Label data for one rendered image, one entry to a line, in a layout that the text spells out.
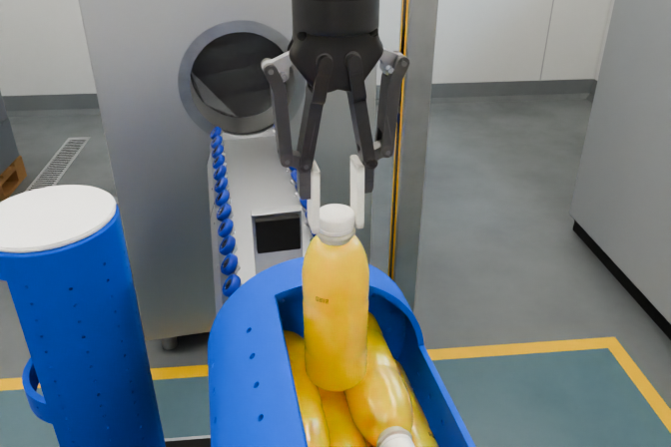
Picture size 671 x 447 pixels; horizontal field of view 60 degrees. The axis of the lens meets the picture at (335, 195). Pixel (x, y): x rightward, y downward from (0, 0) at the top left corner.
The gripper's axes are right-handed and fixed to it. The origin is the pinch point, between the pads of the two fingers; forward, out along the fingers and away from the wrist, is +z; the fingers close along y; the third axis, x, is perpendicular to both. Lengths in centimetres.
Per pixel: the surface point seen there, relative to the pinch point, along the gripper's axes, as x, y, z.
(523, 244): -179, -142, 138
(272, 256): -50, 2, 40
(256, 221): -49, 5, 30
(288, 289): -5.3, 4.5, 14.8
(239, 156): -115, 4, 45
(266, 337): 0.9, 8.0, 16.2
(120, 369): -58, 38, 71
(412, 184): -63, -33, 33
